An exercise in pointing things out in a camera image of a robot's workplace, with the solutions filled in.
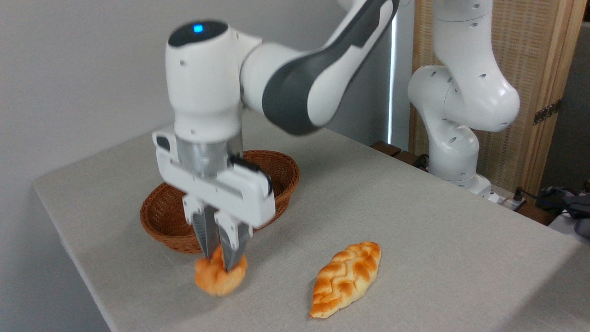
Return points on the long braided bread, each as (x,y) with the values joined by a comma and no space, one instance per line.
(345,279)

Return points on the black power plug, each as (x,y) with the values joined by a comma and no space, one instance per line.
(518,196)

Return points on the grey tablecloth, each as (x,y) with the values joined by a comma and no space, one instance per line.
(415,240)

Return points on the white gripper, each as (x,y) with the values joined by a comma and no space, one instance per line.
(230,193)

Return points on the brown oval wicker basket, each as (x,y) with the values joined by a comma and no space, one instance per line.
(283,170)

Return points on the round knotted bread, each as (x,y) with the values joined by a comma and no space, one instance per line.
(214,279)

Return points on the metal screen hinge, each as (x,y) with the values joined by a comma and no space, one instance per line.
(547,112)

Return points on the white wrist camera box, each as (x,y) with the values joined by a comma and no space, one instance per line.
(162,142)

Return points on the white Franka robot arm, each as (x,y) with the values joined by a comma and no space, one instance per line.
(207,83)

